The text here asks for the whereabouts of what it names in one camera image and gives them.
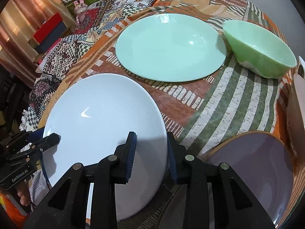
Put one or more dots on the patterned patchwork quilt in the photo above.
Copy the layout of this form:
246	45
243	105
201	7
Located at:
71	50

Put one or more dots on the green bowl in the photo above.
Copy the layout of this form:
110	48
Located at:
252	52

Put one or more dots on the red box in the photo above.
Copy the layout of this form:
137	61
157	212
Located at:
47	27

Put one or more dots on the person's left hand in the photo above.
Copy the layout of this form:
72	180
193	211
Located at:
23	195

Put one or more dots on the pink bowl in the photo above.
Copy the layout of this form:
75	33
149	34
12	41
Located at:
297	109

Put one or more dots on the mint green plate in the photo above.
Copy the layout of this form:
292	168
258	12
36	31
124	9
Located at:
171	47

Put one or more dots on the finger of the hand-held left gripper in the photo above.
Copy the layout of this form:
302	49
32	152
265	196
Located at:
50	141

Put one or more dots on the white plate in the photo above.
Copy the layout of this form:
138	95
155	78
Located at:
102	124

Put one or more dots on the copper curtain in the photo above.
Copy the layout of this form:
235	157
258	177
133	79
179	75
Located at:
21	9

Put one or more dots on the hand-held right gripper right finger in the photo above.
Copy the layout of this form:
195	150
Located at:
173	164

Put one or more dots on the pink rabbit toy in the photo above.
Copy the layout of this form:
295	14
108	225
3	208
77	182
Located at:
80	9

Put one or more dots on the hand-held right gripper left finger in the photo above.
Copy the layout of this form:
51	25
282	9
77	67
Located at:
131	157

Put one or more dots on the lavender plate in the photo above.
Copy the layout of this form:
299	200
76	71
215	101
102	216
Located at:
257	167

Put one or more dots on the white cup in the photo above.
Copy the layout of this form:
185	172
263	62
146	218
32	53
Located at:
300	60

